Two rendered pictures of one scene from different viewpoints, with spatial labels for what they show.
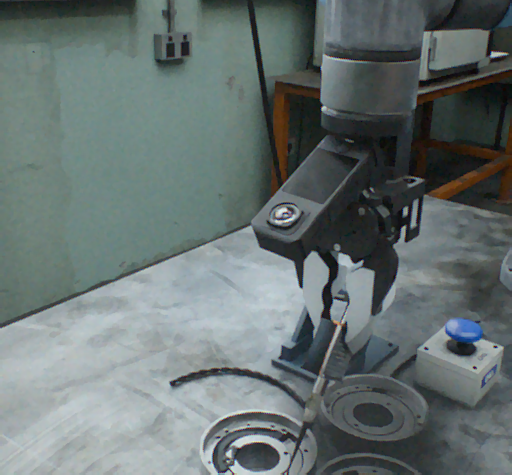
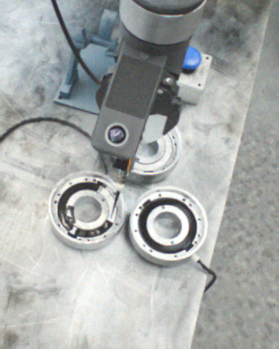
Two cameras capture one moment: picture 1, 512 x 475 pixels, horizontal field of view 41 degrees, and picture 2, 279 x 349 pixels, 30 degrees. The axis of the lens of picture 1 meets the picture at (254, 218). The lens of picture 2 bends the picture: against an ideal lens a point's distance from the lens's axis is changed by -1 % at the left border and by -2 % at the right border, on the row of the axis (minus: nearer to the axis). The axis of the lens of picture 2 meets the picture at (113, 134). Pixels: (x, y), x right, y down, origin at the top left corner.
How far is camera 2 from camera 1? 0.37 m
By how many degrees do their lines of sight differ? 44
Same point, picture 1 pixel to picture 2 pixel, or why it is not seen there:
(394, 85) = (193, 22)
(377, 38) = (184, 1)
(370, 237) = (166, 105)
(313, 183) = (129, 96)
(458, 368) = (188, 86)
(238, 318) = (10, 59)
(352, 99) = (159, 37)
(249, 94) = not seen: outside the picture
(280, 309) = (38, 38)
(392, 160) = not seen: hidden behind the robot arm
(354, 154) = (155, 61)
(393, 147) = not seen: hidden behind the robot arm
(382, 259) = (173, 113)
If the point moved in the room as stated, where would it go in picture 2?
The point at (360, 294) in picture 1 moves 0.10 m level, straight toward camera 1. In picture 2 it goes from (154, 125) to (175, 207)
